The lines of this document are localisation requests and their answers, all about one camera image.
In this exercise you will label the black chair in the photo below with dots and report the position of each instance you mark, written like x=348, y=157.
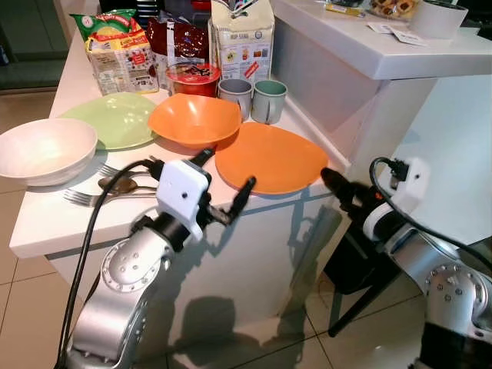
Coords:
x=354, y=269

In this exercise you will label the white paper card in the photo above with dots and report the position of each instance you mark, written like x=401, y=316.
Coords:
x=380, y=28
x=407, y=37

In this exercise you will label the dark red food bag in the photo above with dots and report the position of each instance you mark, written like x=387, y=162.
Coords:
x=177, y=42

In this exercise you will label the green yellow snack bag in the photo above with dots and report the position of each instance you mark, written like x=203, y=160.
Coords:
x=115, y=54

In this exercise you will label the grey mug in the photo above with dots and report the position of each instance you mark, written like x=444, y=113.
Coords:
x=234, y=96

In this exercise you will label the orange bowl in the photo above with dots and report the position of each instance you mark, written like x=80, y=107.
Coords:
x=192, y=119

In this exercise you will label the red instant noodle cup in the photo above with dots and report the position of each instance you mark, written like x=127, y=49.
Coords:
x=192, y=77

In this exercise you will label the white kitchen counter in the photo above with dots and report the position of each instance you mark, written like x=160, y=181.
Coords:
x=254, y=254

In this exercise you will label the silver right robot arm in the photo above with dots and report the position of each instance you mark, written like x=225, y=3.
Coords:
x=446, y=284

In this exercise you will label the metal spoon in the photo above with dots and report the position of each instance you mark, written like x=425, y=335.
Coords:
x=115, y=184

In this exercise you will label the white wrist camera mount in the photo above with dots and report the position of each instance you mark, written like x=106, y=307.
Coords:
x=411, y=188
x=181, y=188

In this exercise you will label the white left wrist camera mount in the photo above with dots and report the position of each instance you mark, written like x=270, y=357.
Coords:
x=181, y=188

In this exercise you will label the light green plate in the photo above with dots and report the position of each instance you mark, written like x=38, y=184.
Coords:
x=108, y=119

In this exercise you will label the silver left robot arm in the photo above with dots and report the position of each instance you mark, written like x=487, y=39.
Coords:
x=123, y=269

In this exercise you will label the orange plate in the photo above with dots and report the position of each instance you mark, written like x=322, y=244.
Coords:
x=269, y=157

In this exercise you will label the pale green mug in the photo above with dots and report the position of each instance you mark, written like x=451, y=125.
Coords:
x=270, y=104

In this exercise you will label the metal fork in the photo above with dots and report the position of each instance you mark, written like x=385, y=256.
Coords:
x=108, y=169
x=84, y=197

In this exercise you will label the white round container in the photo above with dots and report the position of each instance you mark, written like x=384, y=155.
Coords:
x=438, y=21

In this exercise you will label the white printed paper bag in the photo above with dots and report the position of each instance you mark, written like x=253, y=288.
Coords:
x=242, y=46

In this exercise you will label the clear cookie pack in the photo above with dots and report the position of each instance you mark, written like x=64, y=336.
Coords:
x=392, y=8

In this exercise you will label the white bowl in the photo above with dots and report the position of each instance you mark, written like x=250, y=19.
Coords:
x=46, y=150

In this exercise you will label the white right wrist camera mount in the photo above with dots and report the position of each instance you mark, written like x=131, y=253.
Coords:
x=411, y=188

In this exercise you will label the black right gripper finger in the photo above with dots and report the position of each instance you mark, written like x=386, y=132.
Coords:
x=334, y=183

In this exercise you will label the yellow flat packet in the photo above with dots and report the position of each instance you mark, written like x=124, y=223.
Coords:
x=346, y=10

